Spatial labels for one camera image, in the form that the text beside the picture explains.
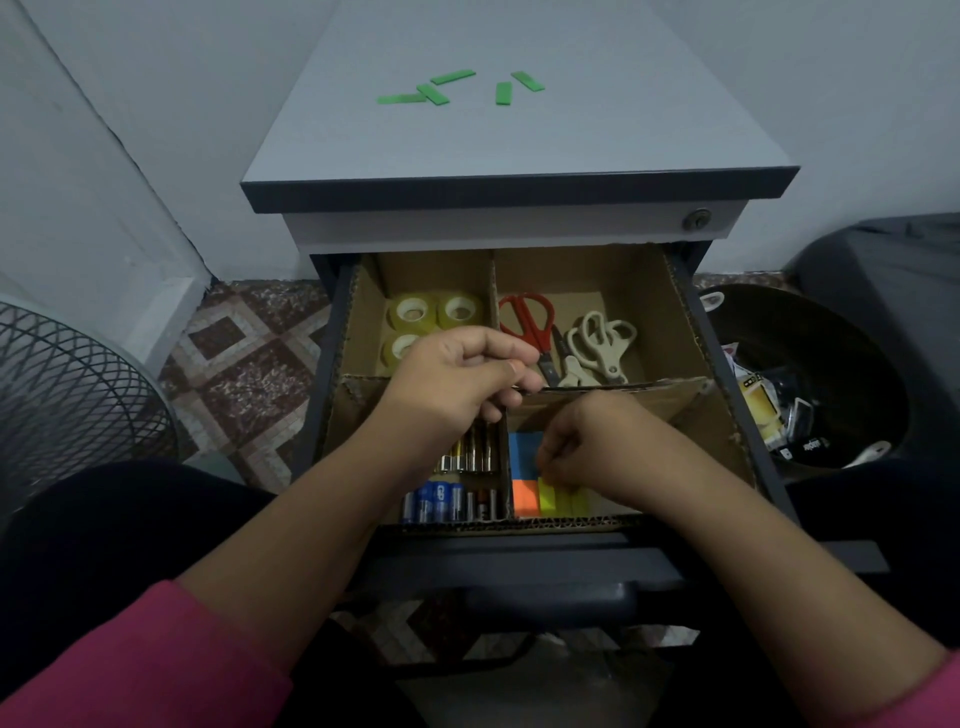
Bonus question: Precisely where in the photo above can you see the black waste bin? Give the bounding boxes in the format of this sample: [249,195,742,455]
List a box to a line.
[697,283,913,483]

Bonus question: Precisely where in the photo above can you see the person's left leg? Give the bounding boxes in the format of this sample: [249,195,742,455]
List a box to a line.
[0,459,410,728]

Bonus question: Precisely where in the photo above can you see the yellow sticky notes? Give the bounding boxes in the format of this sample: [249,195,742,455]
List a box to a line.
[543,483,595,519]

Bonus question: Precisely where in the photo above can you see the pink sleeve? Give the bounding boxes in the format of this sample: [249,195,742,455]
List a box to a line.
[0,579,294,728]
[816,646,960,728]

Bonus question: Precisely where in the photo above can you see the black packaging scrap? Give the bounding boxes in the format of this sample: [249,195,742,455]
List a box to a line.
[780,396,832,462]

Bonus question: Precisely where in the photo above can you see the red handled scissors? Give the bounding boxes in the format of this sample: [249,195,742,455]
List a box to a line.
[497,292,564,388]

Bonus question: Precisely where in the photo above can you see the pink left sleeve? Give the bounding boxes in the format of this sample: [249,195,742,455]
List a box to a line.
[0,579,294,728]

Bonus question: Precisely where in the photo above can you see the yellow and white packaging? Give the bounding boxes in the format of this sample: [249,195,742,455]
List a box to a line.
[737,371,790,453]

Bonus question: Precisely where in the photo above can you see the person's right hand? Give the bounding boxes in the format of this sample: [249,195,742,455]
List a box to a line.
[535,391,681,513]

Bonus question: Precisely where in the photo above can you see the large beige handled scissors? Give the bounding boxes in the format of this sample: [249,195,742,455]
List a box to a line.
[566,309,639,385]

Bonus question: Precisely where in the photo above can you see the clear tape roll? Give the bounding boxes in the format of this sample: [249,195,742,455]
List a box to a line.
[436,291,485,328]
[381,332,425,376]
[384,294,438,333]

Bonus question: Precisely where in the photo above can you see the pink right sleeve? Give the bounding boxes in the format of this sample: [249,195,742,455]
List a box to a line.
[816,646,960,728]

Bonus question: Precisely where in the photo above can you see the blue sticky notes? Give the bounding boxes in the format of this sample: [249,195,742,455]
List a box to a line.
[510,431,546,482]

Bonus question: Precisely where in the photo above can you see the dark grey open drawer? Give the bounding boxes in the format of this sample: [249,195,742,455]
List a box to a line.
[288,240,890,594]

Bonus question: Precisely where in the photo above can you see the person's right forearm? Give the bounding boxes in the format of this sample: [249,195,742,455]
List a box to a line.
[615,446,950,710]

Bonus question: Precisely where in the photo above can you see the small beige handled scissors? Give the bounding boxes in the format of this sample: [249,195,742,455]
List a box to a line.
[556,352,606,389]

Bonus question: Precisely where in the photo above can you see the grey drawer cabinet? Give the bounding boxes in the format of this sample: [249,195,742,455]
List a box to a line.
[240,0,802,260]

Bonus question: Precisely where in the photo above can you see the cardboard drawer organizer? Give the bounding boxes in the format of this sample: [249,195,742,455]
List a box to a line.
[322,243,759,535]

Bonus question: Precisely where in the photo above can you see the pile of batteries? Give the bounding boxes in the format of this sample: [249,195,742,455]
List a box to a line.
[401,421,511,525]

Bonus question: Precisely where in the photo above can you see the person's left hand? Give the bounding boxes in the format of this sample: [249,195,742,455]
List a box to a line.
[382,326,549,470]

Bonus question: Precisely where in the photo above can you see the person's left forearm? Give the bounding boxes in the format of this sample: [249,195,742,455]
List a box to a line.
[176,423,445,676]

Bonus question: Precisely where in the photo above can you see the wire mesh fan guard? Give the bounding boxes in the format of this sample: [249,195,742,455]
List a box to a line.
[0,296,179,519]

